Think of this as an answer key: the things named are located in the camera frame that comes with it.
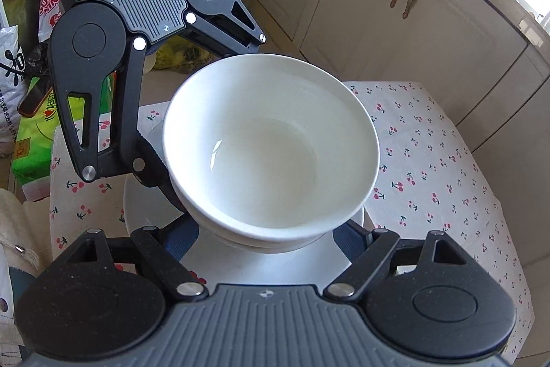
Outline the yellow green plastic bag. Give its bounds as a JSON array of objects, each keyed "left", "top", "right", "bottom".
[{"left": 150, "top": 36, "right": 224, "bottom": 73}]

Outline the cherry print tablecloth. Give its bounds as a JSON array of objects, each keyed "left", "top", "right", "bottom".
[{"left": 49, "top": 81, "right": 536, "bottom": 350}]

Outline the person's white jacket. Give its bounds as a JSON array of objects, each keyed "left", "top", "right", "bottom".
[{"left": 0, "top": 188, "right": 58, "bottom": 367}]

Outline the dark red phone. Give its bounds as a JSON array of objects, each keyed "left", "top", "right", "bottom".
[{"left": 17, "top": 77, "right": 54, "bottom": 116}]

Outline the green tissue package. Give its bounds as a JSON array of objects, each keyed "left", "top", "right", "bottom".
[{"left": 13, "top": 70, "right": 117, "bottom": 200}]

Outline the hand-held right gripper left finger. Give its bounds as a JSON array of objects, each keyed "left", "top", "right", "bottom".
[{"left": 56, "top": 216, "right": 211, "bottom": 299}]

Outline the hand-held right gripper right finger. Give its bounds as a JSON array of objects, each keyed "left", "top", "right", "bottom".
[{"left": 322, "top": 221, "right": 469, "bottom": 299}]

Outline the stack of white plates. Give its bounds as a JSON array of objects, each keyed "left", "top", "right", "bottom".
[{"left": 124, "top": 109, "right": 366, "bottom": 286}]

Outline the red and white plastic bag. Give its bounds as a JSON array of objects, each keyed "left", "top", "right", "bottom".
[{"left": 38, "top": 0, "right": 72, "bottom": 41}]

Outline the white printed bag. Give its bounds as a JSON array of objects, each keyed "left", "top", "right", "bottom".
[{"left": 0, "top": 25, "right": 31, "bottom": 144}]

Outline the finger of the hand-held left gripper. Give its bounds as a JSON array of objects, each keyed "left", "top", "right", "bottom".
[
  {"left": 54, "top": 34, "right": 183, "bottom": 217},
  {"left": 183, "top": 0, "right": 267, "bottom": 58}
]

